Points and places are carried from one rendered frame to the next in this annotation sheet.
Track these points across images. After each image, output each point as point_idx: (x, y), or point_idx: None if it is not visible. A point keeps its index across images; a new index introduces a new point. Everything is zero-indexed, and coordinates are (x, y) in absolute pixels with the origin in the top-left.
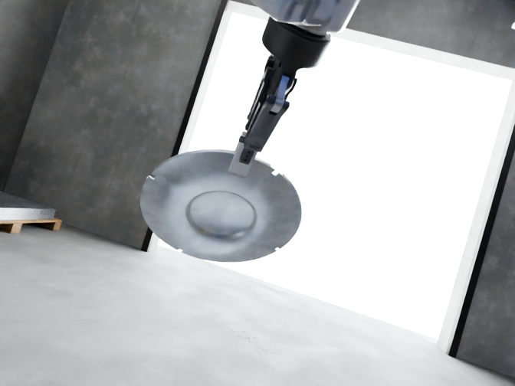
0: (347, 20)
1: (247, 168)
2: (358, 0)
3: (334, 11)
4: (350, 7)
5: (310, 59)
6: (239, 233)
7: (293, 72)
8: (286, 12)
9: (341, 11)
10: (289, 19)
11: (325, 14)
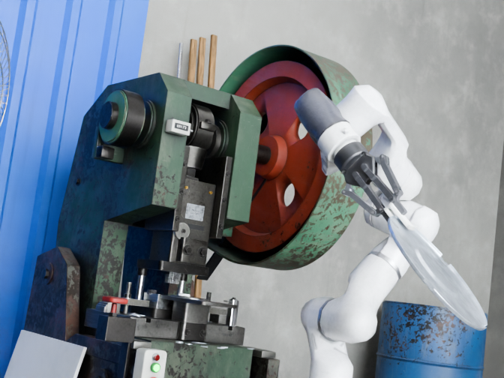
0: (327, 146)
1: None
2: (322, 141)
3: (323, 153)
4: (322, 146)
5: (338, 167)
6: (440, 283)
7: (343, 175)
8: (324, 172)
9: (322, 151)
10: (325, 171)
11: (324, 157)
